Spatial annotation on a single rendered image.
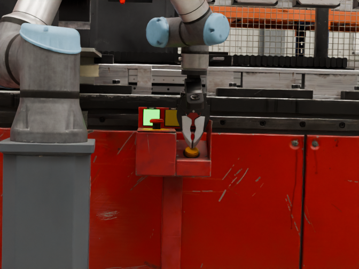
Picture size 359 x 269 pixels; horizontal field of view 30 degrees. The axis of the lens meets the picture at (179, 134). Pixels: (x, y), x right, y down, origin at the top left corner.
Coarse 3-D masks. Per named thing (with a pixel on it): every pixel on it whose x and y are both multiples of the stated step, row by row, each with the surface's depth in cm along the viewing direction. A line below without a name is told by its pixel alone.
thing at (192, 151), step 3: (186, 147) 185; (189, 147) 184; (195, 147) 184; (186, 150) 183; (189, 150) 183; (192, 150) 183; (195, 150) 183; (198, 150) 184; (186, 153) 183; (189, 153) 182; (192, 153) 182; (195, 153) 182; (198, 153) 184; (189, 156) 183; (192, 156) 183; (195, 156) 183
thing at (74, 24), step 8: (64, 0) 212; (72, 0) 212; (80, 0) 212; (88, 0) 212; (64, 8) 212; (72, 8) 212; (80, 8) 212; (88, 8) 212; (64, 16) 212; (72, 16) 212; (80, 16) 212; (88, 16) 212; (64, 24) 213; (72, 24) 213; (80, 24) 213; (88, 24) 213
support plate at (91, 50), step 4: (84, 48) 186; (88, 48) 186; (92, 48) 186; (80, 52) 191; (84, 52) 190; (88, 52) 190; (92, 52) 190; (96, 52) 194; (80, 56) 209; (84, 56) 208; (88, 56) 208; (92, 56) 207; (96, 56) 206; (100, 56) 209
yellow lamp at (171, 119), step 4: (168, 112) 191; (172, 112) 191; (176, 112) 191; (168, 116) 191; (172, 116) 191; (176, 116) 191; (168, 120) 191; (172, 120) 191; (176, 120) 191; (168, 124) 191; (172, 124) 191; (176, 124) 191
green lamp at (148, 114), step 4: (144, 112) 191; (148, 112) 191; (152, 112) 191; (156, 112) 191; (144, 116) 191; (148, 116) 191; (152, 116) 191; (156, 116) 191; (144, 120) 191; (148, 120) 191; (144, 124) 191; (148, 124) 191; (152, 124) 191
